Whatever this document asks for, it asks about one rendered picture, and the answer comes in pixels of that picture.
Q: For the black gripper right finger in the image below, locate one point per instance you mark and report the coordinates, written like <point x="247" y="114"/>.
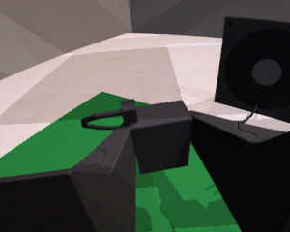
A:
<point x="250" y="167"/>

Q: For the black cable with plug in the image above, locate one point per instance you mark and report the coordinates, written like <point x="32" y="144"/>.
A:
<point x="161" y="132"/>

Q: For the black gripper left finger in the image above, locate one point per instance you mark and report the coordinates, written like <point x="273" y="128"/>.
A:
<point x="98" y="194"/>

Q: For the green circuit board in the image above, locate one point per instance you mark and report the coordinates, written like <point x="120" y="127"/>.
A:
<point x="182" y="199"/>

